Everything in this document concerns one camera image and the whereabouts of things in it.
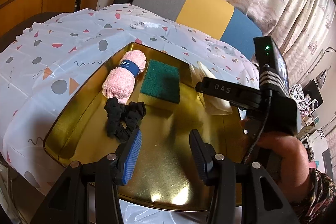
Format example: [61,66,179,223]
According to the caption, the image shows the black fabric scrunchie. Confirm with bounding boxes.
[104,97,146,143]

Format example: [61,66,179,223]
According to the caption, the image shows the cream cloth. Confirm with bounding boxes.
[189,61,233,115]

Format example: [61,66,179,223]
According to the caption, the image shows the pink towel blue band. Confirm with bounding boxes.
[102,50,146,105]

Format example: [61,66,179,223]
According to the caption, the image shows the green yellow scouring sponge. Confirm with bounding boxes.
[140,60,180,104]

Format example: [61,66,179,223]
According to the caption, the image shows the patterned right sleeve forearm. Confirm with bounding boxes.
[290,168,335,223]

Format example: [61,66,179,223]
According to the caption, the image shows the person's right hand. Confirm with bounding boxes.
[240,118,310,204]

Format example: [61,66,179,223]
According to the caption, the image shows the floral cloth pile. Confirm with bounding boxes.
[289,84,310,119]

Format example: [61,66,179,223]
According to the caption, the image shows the gold metal tray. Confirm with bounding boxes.
[43,43,249,211]

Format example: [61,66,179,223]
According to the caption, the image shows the beige patterned curtain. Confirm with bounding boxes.
[225,0,335,85]

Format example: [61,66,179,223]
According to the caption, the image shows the white patterned tablecloth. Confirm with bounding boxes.
[1,4,259,223]

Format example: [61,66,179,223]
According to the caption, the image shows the grey yellow blue chair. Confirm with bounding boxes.
[132,0,262,59]

